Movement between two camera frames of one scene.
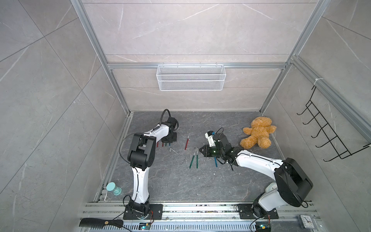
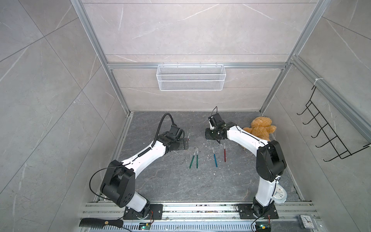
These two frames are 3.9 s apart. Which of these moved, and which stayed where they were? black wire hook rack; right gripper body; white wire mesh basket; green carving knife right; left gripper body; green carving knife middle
Moved: right gripper body; left gripper body
Stayed: white wire mesh basket; green carving knife right; black wire hook rack; green carving knife middle
